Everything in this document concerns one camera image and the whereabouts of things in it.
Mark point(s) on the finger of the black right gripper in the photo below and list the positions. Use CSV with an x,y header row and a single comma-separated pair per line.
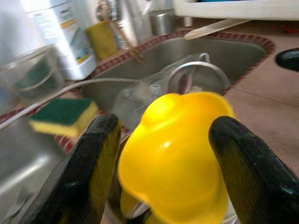
x,y
289,59

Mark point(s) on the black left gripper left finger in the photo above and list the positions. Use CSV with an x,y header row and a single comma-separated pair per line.
x,y
77,182

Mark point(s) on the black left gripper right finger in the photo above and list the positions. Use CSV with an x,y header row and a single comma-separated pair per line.
x,y
257,186

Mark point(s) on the yellow plastic bowl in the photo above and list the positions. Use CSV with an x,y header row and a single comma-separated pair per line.
x,y
172,163

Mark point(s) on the stainless steel sink basin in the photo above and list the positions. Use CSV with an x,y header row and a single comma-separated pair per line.
x,y
233,58
23,163

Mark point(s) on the steel fork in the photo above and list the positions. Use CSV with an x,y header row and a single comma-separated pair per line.
x,y
21,200

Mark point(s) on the green and yellow sponge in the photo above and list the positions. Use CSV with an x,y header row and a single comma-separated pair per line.
x,y
63,112

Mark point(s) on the white dish tray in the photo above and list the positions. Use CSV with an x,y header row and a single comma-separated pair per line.
x,y
233,11

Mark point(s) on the pale wooden spatula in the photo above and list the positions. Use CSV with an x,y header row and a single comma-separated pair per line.
x,y
210,29

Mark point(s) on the steel mesh strainer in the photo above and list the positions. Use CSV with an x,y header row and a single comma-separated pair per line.
x,y
187,81

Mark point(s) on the dark green scouring pad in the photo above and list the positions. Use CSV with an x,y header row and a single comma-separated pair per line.
x,y
39,74

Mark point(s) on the steel cup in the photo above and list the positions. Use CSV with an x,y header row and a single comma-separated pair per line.
x,y
163,23

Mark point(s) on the white detergent bottle yellow cap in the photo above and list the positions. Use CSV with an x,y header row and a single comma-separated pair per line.
x,y
70,46

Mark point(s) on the brown hanging brush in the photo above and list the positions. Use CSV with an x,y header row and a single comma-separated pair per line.
x,y
137,54

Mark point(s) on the translucent plastic cup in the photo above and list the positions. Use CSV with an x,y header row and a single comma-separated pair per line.
x,y
140,30

